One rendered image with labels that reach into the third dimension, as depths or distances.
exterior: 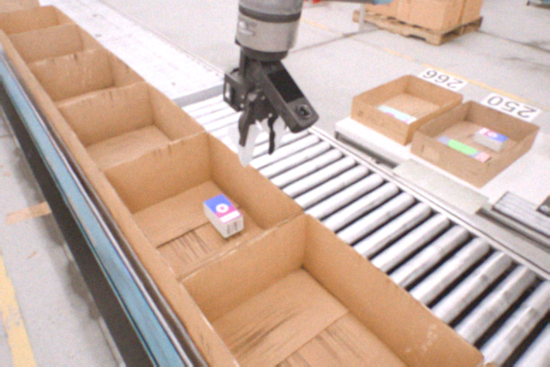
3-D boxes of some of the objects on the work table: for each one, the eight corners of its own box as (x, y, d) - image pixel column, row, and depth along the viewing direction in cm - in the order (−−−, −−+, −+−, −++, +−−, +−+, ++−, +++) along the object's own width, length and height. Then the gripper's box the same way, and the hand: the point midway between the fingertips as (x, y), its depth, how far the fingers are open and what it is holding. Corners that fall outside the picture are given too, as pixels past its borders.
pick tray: (532, 149, 156) (541, 126, 150) (479, 190, 136) (489, 165, 130) (463, 119, 174) (469, 99, 168) (408, 152, 154) (413, 129, 148)
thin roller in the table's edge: (599, 251, 117) (602, 247, 115) (500, 202, 134) (502, 198, 133) (601, 247, 118) (605, 243, 117) (503, 199, 135) (505, 195, 134)
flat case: (442, 138, 159) (443, 135, 158) (490, 159, 147) (491, 155, 146) (423, 151, 151) (424, 148, 150) (472, 174, 140) (473, 171, 139)
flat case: (381, 107, 179) (382, 104, 178) (421, 124, 167) (422, 120, 167) (363, 118, 171) (363, 114, 170) (403, 136, 160) (404, 132, 159)
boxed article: (498, 153, 153) (501, 143, 150) (472, 141, 159) (475, 131, 157) (504, 148, 156) (508, 137, 153) (479, 137, 162) (483, 126, 159)
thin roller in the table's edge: (596, 256, 115) (599, 251, 114) (497, 205, 132) (498, 201, 131) (598, 252, 116) (601, 247, 115) (499, 203, 134) (502, 198, 132)
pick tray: (459, 116, 176) (465, 94, 171) (404, 147, 157) (408, 124, 151) (405, 93, 195) (408, 73, 189) (349, 118, 175) (351, 96, 169)
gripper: (273, 25, 67) (260, 132, 80) (211, 38, 60) (208, 153, 73) (310, 45, 63) (290, 155, 76) (248, 60, 56) (238, 180, 69)
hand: (260, 156), depth 72 cm, fingers open, 5 cm apart
